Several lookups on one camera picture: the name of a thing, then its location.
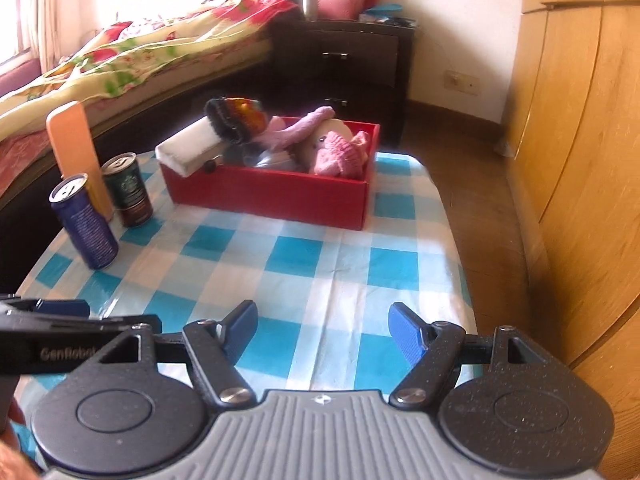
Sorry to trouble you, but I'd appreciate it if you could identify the person's left hand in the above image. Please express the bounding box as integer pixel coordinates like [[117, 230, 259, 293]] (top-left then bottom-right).
[[5, 396, 27, 429]]

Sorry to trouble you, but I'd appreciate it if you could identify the pink knitted hat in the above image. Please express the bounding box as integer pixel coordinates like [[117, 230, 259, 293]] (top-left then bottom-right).
[[314, 130, 372, 178]]

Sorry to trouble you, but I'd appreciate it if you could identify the teal plastic container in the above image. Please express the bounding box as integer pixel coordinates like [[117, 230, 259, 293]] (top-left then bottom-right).
[[362, 2, 418, 26]]

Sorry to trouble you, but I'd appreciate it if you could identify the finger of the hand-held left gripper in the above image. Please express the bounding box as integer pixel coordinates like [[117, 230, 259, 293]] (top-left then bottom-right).
[[0, 299, 90, 330]]

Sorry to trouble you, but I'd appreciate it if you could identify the wooden wardrobe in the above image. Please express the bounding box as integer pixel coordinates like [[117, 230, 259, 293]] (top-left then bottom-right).
[[505, 0, 640, 480]]

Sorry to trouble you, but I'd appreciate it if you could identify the orange ribbed bottle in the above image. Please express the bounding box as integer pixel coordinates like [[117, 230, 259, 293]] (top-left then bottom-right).
[[46, 101, 116, 222]]

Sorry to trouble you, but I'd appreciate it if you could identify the dark wooden nightstand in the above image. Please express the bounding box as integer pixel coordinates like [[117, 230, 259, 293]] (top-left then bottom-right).
[[270, 19, 418, 146]]

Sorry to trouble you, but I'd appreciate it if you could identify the floral blanket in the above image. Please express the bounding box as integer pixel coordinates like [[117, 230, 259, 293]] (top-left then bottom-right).
[[0, 0, 300, 133]]

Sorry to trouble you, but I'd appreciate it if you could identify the wall outlet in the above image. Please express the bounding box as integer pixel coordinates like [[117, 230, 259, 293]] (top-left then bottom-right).
[[444, 71, 482, 96]]

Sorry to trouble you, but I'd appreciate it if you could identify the beige curtain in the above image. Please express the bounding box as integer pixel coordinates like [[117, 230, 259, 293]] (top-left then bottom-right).
[[15, 0, 68, 73]]

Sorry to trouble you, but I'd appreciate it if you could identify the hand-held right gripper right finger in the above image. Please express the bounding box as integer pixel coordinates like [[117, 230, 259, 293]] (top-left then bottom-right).
[[389, 302, 543, 409]]

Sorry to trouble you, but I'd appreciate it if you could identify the window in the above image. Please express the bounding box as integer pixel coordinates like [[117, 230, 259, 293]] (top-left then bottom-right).
[[0, 0, 26, 61]]

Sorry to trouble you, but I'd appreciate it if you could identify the dark green drink can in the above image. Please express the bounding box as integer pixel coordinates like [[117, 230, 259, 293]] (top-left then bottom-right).
[[101, 152, 153, 228]]

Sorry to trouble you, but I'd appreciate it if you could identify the bed with dark frame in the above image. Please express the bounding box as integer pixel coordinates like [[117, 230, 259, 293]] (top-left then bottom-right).
[[0, 0, 307, 306]]

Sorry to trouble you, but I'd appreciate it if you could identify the pink plastic basket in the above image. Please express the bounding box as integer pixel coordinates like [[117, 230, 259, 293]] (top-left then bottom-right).
[[317, 0, 366, 21]]

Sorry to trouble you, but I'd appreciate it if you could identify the blue white checkered tablecloth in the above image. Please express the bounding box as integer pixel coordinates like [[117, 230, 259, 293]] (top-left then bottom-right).
[[15, 147, 473, 461]]

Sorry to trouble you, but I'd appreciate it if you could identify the person's left forearm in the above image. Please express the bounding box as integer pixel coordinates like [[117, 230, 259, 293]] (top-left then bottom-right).
[[0, 442, 43, 480]]

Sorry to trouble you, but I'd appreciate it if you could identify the red cardboard box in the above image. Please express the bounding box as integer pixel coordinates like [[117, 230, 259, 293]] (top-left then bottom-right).
[[159, 116, 382, 232]]

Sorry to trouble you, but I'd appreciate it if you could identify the blue drink can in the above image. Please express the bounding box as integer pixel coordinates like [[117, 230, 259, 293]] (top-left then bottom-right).
[[49, 173, 120, 270]]

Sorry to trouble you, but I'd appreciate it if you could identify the purple window seat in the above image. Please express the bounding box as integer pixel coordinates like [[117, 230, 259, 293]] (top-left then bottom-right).
[[0, 57, 48, 95]]

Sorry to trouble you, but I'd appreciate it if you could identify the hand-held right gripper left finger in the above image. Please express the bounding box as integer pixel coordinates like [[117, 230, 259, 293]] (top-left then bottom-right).
[[97, 300, 260, 408]]

